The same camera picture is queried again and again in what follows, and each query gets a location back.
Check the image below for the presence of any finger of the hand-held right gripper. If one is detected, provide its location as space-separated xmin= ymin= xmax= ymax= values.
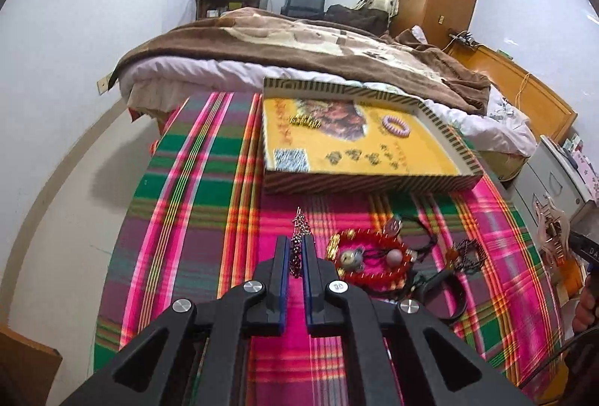
xmin=568 ymin=230 xmax=599 ymax=269

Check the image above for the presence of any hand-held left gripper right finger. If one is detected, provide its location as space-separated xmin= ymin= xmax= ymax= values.
xmin=302 ymin=236 xmax=529 ymax=406

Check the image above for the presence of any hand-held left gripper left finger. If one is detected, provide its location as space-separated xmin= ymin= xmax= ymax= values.
xmin=58 ymin=236 xmax=291 ymax=406

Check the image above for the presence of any clear gold hair claw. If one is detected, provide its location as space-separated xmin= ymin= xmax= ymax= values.
xmin=533 ymin=195 xmax=572 ymax=269

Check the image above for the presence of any silver purple chain necklace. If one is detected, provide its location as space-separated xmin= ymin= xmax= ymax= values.
xmin=291 ymin=207 xmax=312 ymax=279

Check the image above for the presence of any black patterned accessory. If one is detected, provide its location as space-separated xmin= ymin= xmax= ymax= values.
xmin=338 ymin=247 xmax=408 ymax=273

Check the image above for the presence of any red bead bracelet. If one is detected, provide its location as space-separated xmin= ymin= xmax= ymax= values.
xmin=326 ymin=228 xmax=416 ymax=292

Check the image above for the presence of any black cord with round pendant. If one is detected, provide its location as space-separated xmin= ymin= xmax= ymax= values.
xmin=372 ymin=216 xmax=441 ymax=257

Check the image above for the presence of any black smart band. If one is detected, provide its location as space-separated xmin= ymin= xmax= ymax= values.
xmin=412 ymin=268 xmax=468 ymax=321

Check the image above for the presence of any dark bead necklace orange bead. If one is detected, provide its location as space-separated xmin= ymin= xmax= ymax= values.
xmin=444 ymin=239 xmax=485 ymax=272

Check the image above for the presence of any striped cardboard tray yellow inside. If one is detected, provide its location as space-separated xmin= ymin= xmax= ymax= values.
xmin=261 ymin=77 xmax=484 ymax=197

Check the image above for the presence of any person's right hand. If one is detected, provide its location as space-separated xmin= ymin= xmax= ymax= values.
xmin=573 ymin=275 xmax=599 ymax=334

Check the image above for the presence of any grey drawer cabinet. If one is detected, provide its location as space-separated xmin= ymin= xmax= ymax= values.
xmin=508 ymin=134 xmax=599 ymax=243

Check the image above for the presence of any yellow bed base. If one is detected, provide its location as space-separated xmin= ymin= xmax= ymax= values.
xmin=482 ymin=148 xmax=534 ymax=182

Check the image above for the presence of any pink green plaid tablecloth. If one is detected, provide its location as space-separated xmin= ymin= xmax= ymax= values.
xmin=94 ymin=91 xmax=565 ymax=406

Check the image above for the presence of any white floral duvet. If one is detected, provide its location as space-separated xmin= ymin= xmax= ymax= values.
xmin=119 ymin=57 xmax=536 ymax=154

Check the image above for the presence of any wooden headboard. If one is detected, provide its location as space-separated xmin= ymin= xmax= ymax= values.
xmin=444 ymin=43 xmax=578 ymax=145

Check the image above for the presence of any power strip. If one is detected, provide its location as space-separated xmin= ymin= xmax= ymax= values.
xmin=448 ymin=30 xmax=480 ymax=47

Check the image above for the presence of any brown printed blanket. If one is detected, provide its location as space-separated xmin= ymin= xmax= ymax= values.
xmin=109 ymin=7 xmax=492 ymax=116

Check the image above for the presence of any wooden board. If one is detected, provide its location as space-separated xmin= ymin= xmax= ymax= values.
xmin=0 ymin=324 xmax=63 ymax=406

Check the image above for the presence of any dark brown cloth pile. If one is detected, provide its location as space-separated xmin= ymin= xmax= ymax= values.
xmin=324 ymin=3 xmax=390 ymax=32

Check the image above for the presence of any yellow cable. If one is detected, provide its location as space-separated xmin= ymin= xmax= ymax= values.
xmin=515 ymin=71 xmax=532 ymax=107

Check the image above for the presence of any purple spiral hair tie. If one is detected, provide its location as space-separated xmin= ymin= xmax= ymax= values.
xmin=381 ymin=115 xmax=413 ymax=137

